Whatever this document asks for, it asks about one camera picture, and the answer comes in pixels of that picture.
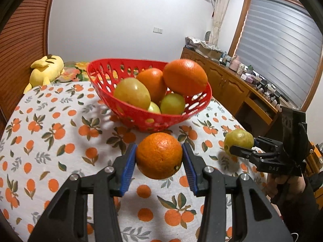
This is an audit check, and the small green guava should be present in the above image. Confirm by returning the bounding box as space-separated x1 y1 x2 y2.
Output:
223 129 254 155

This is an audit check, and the small mandarin orange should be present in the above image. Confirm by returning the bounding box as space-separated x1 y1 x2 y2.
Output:
136 132 183 180

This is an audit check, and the green guava with dimple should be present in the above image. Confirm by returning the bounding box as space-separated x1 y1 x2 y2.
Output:
160 93 186 115

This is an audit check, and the green pear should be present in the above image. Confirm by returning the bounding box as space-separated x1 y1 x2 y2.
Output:
147 102 161 114

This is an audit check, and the yellow-green guava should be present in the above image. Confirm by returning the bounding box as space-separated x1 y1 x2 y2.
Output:
113 78 151 110

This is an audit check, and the large orange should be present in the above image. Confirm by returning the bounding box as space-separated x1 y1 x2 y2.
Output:
163 58 208 96
136 68 167 104

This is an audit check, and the right hand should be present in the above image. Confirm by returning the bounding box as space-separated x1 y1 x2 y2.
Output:
264 174 306 205

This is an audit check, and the wooden sideboard cabinet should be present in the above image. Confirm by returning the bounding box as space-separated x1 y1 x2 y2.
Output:
181 47 282 140

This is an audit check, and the orange print white cloth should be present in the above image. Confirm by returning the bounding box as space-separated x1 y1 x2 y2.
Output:
1 82 265 241

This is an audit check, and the pink kettle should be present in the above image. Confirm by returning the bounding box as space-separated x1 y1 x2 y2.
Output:
229 55 241 72

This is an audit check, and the red perforated plastic basket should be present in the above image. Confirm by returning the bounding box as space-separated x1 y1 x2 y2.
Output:
86 58 212 132

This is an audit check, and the grey window blind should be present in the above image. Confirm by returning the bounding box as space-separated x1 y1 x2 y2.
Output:
235 0 322 108

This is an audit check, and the floral bed blanket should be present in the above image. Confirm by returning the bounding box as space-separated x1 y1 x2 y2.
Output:
54 61 89 83

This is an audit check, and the clutter pile on cabinet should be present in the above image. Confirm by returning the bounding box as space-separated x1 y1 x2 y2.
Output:
185 37 223 60

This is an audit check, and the yellow plush toy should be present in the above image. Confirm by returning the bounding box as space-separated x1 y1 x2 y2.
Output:
23 54 65 94

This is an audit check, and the small round fan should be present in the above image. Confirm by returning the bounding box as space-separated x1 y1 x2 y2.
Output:
204 31 211 42

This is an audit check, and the brown louvered wardrobe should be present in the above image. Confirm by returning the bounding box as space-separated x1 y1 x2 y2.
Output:
1 0 52 133

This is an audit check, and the white curtain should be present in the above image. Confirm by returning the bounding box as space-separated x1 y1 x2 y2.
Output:
209 0 229 46

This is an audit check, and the white wall switch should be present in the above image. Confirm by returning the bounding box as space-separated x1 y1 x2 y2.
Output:
153 27 163 34

